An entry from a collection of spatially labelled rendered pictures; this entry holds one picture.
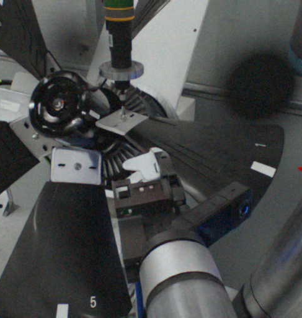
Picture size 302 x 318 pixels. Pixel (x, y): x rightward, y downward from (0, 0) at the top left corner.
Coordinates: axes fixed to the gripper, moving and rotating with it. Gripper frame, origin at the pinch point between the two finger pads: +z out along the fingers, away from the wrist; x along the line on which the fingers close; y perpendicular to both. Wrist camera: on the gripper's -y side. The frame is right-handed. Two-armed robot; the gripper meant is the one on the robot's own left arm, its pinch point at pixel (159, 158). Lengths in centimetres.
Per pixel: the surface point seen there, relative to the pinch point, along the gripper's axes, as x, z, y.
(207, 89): 22, 72, -29
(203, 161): 0.7, -1.7, -6.2
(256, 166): 2.1, -3.7, -13.6
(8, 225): 110, 130, 76
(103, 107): -3.7, 13.5, 6.8
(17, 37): -12.3, 35.6, 21.6
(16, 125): -0.7, 19.0, 23.1
